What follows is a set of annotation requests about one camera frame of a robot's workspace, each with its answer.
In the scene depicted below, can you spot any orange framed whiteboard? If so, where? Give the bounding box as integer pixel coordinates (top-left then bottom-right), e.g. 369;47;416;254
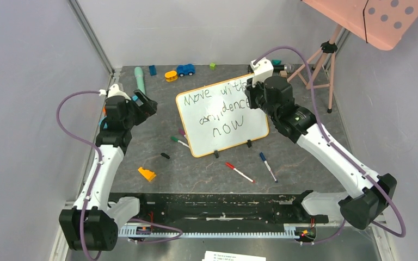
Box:
175;74;269;158

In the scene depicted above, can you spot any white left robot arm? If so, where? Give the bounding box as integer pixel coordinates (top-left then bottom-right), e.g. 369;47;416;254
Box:
59;90;157;252

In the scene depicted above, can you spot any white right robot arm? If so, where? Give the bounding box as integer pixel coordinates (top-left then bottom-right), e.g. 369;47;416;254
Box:
244;76;397;229

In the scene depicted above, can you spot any green whiteboard marker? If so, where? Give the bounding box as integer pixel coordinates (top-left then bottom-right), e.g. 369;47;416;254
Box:
170;136;190;148

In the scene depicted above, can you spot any blue whiteboard marker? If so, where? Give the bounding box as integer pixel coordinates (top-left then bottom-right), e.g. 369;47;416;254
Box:
259;152;278;183

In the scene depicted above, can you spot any red whiteboard marker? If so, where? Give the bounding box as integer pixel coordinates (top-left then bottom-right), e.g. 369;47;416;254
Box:
225;162;256;183

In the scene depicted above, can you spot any beige wooden block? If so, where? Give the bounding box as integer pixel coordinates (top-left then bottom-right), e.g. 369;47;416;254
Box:
279;70;288;78

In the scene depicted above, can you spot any dark blue block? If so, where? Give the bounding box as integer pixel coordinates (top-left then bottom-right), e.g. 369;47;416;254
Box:
149;65;157;76

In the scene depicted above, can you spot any mint green toy crayon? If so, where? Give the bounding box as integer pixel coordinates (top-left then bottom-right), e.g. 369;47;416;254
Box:
134;66;146;95

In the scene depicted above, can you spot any yellow oval toy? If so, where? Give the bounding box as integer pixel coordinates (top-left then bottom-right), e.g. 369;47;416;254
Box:
164;70;179;82

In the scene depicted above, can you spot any black microphone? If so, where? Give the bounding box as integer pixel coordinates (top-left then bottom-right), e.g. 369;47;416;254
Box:
247;63;295;73

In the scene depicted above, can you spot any blue toy car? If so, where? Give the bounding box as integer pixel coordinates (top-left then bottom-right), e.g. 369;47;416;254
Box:
176;64;195;77

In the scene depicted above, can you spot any orange wedge block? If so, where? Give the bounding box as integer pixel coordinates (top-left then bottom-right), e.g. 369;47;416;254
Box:
138;167;156;182

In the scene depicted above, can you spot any pink tripod stand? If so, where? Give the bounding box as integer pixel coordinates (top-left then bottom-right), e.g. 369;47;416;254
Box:
287;24;343;114

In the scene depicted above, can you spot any pink perforated tray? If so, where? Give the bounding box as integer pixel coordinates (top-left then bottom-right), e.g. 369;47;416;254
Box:
303;0;418;51

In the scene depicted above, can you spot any printed paper sheet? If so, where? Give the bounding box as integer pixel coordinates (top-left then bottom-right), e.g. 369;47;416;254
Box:
202;251;266;261

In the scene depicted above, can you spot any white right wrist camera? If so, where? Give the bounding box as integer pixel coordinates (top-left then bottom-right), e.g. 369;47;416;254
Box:
250;57;274;87

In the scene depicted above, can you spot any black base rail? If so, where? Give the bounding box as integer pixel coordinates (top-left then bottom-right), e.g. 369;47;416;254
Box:
83;191;368;233

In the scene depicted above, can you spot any white cable duct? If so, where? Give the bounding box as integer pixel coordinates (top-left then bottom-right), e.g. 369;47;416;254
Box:
119;224;310;240

